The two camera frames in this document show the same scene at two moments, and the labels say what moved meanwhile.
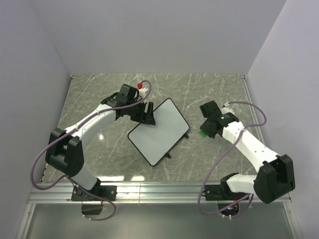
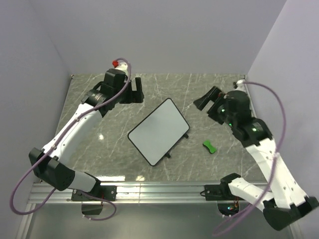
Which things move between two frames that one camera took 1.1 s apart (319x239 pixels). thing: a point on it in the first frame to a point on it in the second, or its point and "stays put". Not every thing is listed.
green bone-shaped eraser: [203, 134] to [212, 148]
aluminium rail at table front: [133, 193] stays put
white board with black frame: [154, 141] stays put
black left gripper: [144, 117] to [135, 96]
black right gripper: [209, 133] to [212, 94]
